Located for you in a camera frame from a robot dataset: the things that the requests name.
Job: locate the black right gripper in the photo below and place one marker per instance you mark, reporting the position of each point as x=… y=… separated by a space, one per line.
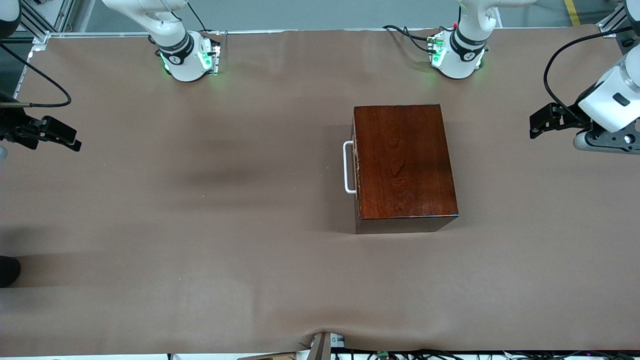
x=11 y=124

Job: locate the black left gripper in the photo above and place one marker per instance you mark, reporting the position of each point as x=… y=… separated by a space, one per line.
x=568 y=116

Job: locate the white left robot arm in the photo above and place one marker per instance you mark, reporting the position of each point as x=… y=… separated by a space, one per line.
x=462 y=55

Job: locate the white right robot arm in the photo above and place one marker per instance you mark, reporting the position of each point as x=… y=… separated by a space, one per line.
x=180 y=55

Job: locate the black round knob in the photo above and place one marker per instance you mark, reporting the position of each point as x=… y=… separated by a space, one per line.
x=628 y=42

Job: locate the dark glossy wooden cabinet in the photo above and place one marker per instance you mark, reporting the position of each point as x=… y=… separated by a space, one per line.
x=405 y=160

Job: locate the black rounded object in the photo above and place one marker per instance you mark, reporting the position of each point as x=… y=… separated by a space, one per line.
x=7 y=271

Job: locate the brown table cover sheet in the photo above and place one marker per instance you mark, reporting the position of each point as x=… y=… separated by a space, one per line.
x=200 y=250

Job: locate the small white box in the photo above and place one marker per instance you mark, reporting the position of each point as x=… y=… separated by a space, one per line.
x=337 y=341

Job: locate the aluminium frame profile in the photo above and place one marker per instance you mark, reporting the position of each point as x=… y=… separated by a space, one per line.
x=612 y=22
x=47 y=20

